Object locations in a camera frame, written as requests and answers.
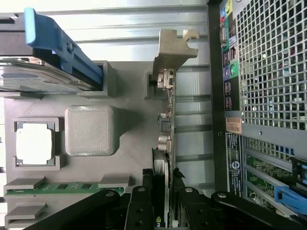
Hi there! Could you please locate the grey printed parts rack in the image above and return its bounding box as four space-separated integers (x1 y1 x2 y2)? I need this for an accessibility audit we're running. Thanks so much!
3 60 178 227

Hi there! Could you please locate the green loose RAM stick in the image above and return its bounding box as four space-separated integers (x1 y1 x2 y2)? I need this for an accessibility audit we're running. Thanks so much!
5 181 126 196

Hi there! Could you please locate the blue case latch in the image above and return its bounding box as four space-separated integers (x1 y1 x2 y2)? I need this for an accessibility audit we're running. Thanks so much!
274 157 307 218

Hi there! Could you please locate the black open PC case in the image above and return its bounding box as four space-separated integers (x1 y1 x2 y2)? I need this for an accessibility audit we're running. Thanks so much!
207 0 307 230

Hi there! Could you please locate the silver CPU chip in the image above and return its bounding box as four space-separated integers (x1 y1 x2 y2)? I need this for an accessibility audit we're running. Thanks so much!
15 123 55 166

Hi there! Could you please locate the hard disk in blue caddy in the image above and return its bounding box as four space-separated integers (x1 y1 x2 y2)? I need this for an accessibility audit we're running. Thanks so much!
0 7 104 93

